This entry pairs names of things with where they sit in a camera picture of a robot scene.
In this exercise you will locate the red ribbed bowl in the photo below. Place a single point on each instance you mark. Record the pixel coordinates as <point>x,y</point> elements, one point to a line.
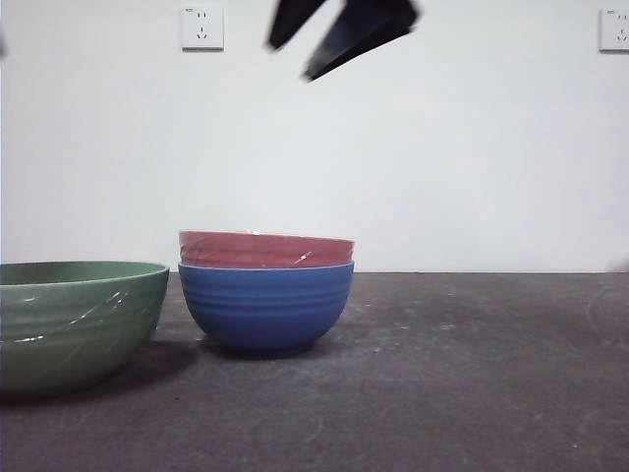
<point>255,251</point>

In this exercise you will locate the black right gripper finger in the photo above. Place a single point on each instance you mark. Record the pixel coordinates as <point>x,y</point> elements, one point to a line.
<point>363,34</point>
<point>290,22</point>

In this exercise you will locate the white wall socket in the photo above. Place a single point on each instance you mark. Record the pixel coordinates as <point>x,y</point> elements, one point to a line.
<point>202,28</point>
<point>615,30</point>

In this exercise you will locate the blue ribbed bowl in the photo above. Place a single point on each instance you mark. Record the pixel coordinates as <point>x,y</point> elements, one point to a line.
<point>265,310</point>

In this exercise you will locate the green ribbed bowl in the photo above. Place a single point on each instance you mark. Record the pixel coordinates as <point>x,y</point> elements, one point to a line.
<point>74,324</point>

